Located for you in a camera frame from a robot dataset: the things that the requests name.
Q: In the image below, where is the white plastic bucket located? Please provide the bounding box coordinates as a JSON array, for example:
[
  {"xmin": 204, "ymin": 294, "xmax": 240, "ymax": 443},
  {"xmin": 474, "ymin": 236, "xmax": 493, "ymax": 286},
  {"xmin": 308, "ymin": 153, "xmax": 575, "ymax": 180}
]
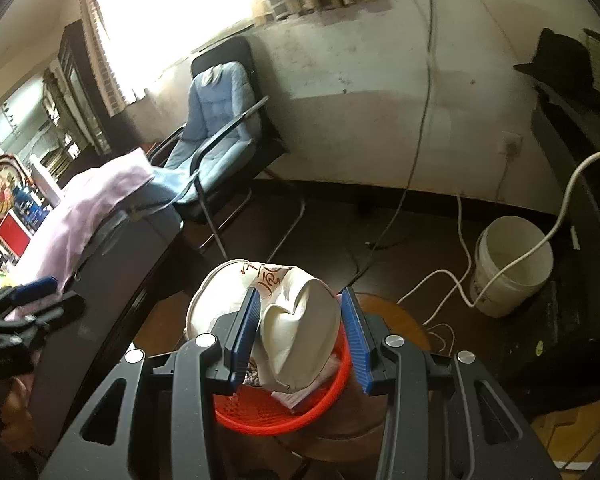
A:
[{"xmin": 470, "ymin": 214, "xmax": 555, "ymax": 319}]

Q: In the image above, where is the silver metal bottle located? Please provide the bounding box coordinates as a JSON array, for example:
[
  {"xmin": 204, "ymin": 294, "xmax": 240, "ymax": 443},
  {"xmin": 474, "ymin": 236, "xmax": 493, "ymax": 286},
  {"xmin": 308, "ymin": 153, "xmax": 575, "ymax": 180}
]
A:
[{"xmin": 29, "ymin": 154, "xmax": 61, "ymax": 208}]

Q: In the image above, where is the black hat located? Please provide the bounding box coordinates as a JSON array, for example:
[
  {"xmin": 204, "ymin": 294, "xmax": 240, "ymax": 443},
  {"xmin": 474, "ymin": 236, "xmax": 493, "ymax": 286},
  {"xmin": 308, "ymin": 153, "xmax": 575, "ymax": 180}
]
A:
[{"xmin": 514, "ymin": 28, "xmax": 600, "ymax": 107}]

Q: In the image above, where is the red plastic mesh basket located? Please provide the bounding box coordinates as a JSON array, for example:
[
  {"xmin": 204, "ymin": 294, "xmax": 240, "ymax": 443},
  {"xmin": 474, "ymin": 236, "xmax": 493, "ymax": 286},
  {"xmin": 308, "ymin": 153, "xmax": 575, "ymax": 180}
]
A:
[{"xmin": 213, "ymin": 327, "xmax": 351, "ymax": 436}]

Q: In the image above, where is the red flat box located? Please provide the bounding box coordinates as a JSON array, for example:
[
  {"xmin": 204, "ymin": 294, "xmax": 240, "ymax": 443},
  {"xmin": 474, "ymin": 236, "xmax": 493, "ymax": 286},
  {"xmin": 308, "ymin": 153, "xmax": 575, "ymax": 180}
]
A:
[{"xmin": 0, "ymin": 210, "xmax": 32, "ymax": 258}]

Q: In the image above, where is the blue fish oil bottle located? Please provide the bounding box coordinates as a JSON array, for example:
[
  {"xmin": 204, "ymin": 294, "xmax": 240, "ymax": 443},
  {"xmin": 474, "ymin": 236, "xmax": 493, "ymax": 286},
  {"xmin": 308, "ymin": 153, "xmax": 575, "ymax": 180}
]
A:
[{"xmin": 14, "ymin": 186, "xmax": 50, "ymax": 232}]

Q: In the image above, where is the round wooden stool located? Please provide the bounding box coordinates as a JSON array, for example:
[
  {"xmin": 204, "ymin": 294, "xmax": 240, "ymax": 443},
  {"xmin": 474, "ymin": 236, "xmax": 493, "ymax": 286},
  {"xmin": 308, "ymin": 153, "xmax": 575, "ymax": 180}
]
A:
[{"xmin": 134, "ymin": 291, "xmax": 434, "ymax": 466}]

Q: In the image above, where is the purple tablecloth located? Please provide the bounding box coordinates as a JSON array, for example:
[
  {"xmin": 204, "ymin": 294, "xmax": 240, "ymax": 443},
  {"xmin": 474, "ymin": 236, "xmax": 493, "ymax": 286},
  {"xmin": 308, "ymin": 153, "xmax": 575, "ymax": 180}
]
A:
[{"xmin": 9, "ymin": 148, "xmax": 154, "ymax": 290}]

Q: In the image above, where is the blue cushioned office chair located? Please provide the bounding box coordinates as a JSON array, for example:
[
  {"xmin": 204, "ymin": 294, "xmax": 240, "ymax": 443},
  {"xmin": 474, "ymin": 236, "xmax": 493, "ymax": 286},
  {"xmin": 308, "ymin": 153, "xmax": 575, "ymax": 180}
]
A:
[{"xmin": 146, "ymin": 36, "xmax": 289, "ymax": 258}]

